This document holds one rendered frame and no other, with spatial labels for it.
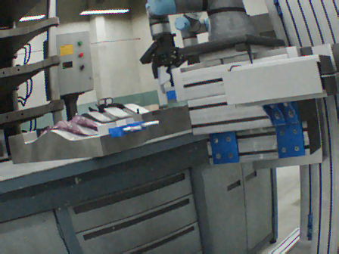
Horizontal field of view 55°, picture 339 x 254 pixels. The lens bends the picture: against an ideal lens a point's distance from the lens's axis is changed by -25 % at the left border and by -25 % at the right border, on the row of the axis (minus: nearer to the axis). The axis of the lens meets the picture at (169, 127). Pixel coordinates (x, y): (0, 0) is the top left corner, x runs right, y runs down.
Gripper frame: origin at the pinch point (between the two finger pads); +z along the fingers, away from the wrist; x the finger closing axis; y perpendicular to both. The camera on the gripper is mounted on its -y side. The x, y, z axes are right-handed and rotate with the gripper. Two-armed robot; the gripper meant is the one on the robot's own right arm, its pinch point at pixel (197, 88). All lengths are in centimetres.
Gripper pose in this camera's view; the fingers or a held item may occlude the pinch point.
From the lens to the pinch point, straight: 192.7
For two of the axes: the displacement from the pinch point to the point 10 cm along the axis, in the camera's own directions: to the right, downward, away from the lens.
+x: 3.5, -1.1, 9.3
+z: 1.8, 9.8, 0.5
